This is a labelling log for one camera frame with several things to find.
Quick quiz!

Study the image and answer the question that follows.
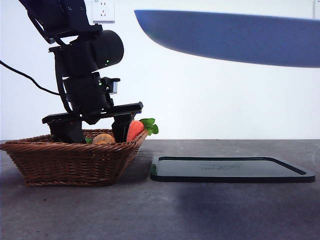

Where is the dark green rectangular tray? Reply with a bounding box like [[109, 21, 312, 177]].
[[149, 156, 316, 183]]

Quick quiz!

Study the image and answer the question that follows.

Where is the black cable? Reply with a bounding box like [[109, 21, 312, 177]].
[[0, 59, 61, 96]]

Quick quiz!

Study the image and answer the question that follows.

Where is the orange carrot with green leaves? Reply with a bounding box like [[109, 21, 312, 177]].
[[126, 117, 159, 143]]

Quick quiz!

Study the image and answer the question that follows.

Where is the light blue round plate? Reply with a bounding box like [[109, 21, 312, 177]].
[[134, 9, 320, 69]]

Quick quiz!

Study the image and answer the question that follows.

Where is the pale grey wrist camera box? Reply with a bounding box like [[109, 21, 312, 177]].
[[101, 77, 121, 95]]

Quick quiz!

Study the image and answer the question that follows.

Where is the brown woven wicker basket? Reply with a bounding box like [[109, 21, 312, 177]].
[[0, 128, 149, 188]]

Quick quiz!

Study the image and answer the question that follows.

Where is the white wall power outlet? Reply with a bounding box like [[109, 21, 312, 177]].
[[91, 0, 116, 24]]

